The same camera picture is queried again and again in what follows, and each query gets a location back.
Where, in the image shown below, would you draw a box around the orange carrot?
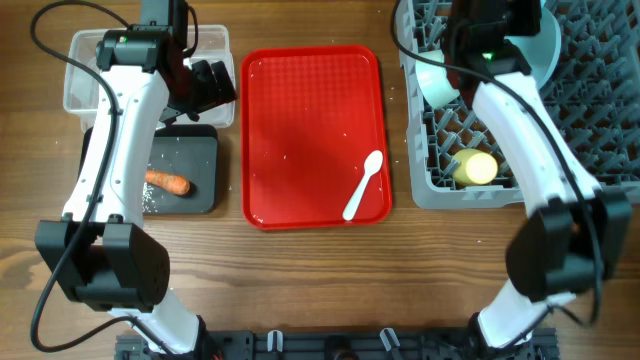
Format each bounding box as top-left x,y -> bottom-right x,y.
145,170 -> 191,196

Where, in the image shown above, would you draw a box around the grey dishwasher rack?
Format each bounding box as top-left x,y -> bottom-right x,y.
400,0 -> 639,209

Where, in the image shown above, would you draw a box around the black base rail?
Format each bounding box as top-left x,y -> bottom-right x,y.
114,328 -> 561,360

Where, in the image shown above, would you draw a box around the white plastic spoon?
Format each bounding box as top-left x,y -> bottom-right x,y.
342,150 -> 384,222

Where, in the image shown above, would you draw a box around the clear plastic bin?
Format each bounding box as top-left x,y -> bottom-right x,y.
62,25 -> 235,131

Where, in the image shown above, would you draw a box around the yellow plastic cup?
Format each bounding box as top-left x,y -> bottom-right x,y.
452,149 -> 498,186

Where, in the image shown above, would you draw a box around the black waste tray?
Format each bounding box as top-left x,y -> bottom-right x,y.
91,125 -> 218,222

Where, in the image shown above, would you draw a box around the white rice pile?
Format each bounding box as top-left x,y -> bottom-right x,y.
142,183 -> 156,213

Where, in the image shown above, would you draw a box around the mint green bowl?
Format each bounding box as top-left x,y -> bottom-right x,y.
416,61 -> 460,109

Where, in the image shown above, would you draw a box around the red serving tray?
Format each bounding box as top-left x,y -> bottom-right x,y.
240,45 -> 392,231

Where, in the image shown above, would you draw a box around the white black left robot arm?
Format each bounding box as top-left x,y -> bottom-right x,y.
35,1 -> 236,359

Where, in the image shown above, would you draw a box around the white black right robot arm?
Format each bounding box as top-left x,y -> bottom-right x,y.
441,0 -> 633,354

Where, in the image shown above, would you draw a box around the light blue plate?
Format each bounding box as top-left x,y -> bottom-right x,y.
507,1 -> 562,90

